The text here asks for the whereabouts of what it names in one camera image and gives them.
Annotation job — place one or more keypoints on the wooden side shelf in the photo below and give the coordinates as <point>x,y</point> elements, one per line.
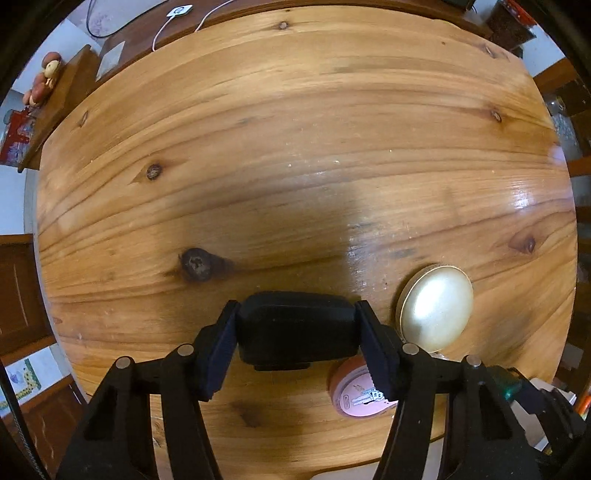
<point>60,101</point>

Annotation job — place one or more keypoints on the brown wooden sideboard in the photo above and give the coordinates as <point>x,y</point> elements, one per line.
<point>138,41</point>

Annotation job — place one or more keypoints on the gold round compact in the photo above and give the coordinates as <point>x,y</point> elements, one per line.
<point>436,311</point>

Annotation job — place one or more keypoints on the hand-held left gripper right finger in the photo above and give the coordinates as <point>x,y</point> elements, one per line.
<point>376,353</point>

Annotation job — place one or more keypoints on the artificial fruit decoration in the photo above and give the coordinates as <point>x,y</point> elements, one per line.
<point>44,78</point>

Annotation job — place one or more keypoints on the pink round container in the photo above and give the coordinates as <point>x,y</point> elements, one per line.
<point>355,394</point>

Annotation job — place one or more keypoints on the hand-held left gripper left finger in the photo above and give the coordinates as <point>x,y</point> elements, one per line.
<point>221,353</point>

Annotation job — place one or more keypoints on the white charger puck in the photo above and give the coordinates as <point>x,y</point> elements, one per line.
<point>180,10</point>

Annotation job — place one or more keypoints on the brown wooden door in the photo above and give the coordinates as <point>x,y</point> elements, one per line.
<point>18,290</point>

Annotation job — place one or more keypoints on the white card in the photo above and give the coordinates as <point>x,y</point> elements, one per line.
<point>111,57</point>

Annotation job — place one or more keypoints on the wooden shelving unit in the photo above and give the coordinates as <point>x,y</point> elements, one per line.
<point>577,92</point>

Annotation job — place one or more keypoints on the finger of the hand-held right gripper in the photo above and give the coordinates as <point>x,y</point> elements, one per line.
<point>549,408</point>

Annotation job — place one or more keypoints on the green box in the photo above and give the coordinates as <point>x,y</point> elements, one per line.
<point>510,385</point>

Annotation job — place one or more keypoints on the colourful printed poster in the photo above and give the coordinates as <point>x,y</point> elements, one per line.
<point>21,385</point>

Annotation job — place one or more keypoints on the red printed box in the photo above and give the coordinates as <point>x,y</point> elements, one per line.
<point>16,138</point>

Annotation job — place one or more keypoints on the black glasses case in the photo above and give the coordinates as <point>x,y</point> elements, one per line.
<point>295,330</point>

